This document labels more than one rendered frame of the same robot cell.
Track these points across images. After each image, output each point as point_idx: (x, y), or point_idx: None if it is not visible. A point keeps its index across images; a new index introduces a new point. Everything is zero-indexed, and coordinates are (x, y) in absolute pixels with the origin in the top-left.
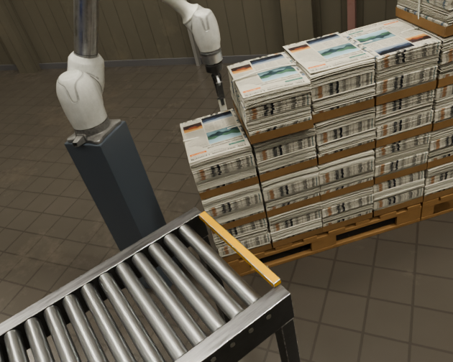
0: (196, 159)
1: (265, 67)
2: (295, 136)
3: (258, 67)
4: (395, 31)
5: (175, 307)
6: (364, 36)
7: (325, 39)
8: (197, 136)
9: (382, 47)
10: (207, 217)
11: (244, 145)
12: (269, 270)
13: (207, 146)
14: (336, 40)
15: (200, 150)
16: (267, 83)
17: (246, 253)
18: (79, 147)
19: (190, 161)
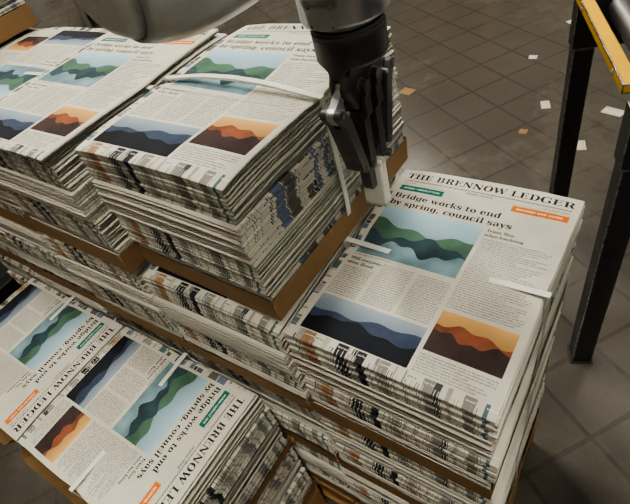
0: (558, 198)
1: (198, 106)
2: None
3: (204, 116)
4: None
5: None
6: None
7: (0, 119)
8: (491, 282)
9: (69, 46)
10: (625, 72)
11: (415, 173)
12: (583, 0)
13: (497, 221)
14: (17, 100)
15: (525, 221)
16: (296, 43)
17: (597, 18)
18: None
19: (579, 205)
